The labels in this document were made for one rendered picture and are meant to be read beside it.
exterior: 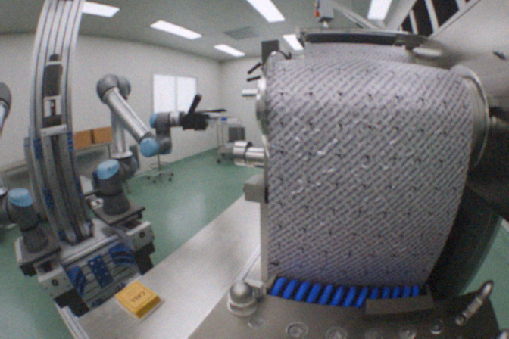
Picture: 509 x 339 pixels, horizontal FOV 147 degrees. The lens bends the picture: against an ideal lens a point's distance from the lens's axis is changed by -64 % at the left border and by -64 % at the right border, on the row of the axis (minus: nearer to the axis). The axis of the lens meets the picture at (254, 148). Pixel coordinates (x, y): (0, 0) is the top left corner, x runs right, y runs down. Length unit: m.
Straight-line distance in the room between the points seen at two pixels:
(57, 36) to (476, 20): 1.35
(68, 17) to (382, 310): 1.39
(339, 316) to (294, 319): 0.05
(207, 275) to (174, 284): 0.08
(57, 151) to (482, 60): 1.29
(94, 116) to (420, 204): 3.95
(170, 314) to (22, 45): 3.78
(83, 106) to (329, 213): 3.79
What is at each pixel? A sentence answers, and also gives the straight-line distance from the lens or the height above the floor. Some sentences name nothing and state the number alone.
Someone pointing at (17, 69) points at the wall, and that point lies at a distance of 3.74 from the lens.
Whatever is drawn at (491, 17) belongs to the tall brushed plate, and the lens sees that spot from 0.37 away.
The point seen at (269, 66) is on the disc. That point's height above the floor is 1.30.
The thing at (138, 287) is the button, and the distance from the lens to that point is 0.47.
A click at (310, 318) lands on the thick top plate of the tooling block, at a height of 1.03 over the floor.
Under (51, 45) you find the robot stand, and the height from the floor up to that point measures 1.64.
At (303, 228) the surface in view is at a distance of 0.25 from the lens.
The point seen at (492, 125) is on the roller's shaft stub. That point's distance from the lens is 0.35.
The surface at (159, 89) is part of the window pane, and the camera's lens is 4.89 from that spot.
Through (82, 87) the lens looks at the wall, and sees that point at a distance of 3.88.
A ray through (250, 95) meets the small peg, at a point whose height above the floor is 1.27.
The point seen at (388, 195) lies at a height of 1.17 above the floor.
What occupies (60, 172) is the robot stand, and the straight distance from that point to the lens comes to 1.03.
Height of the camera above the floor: 1.25
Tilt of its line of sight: 11 degrees down
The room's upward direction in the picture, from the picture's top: 1 degrees counter-clockwise
